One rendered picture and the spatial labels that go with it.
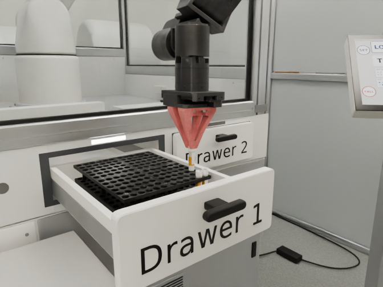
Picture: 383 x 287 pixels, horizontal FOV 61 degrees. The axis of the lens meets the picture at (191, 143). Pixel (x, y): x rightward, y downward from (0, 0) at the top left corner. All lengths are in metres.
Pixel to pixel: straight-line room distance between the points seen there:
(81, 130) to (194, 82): 0.29
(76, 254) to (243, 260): 0.67
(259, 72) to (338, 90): 1.16
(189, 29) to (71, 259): 0.44
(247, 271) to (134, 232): 0.86
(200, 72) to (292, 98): 1.80
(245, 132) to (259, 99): 0.12
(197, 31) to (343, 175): 1.78
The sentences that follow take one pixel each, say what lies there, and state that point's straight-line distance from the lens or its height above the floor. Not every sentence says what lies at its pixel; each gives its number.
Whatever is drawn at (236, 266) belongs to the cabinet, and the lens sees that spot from 1.17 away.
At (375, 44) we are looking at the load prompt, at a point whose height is 1.17.
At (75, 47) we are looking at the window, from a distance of 0.72.
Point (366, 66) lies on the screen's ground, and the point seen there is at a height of 1.09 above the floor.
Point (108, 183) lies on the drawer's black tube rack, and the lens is 0.58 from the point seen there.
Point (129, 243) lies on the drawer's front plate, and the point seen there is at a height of 0.89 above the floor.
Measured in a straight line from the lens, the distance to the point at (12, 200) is 0.71.
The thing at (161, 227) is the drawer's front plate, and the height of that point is 0.89.
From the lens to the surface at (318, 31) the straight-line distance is 2.22.
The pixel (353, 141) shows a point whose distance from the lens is 2.13.
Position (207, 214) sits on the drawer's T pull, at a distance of 0.43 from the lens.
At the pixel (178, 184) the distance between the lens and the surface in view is 0.56.
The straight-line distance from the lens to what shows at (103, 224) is 0.49.
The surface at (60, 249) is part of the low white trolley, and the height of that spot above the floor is 0.76.
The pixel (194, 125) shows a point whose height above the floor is 0.99.
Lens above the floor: 1.10
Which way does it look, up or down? 14 degrees down
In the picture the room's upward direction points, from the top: straight up
